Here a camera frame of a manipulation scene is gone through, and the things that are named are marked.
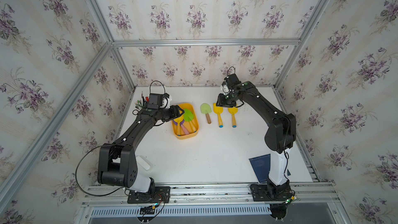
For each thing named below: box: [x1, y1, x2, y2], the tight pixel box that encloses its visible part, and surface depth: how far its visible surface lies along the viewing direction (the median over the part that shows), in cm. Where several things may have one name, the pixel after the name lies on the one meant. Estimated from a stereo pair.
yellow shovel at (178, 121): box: [173, 114, 184, 136], surface depth 98 cm
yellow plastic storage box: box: [171, 102, 199, 140], surface depth 98 cm
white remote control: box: [135, 156, 151, 171], surface depth 82 cm
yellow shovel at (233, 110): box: [228, 106, 238, 129], surface depth 106 cm
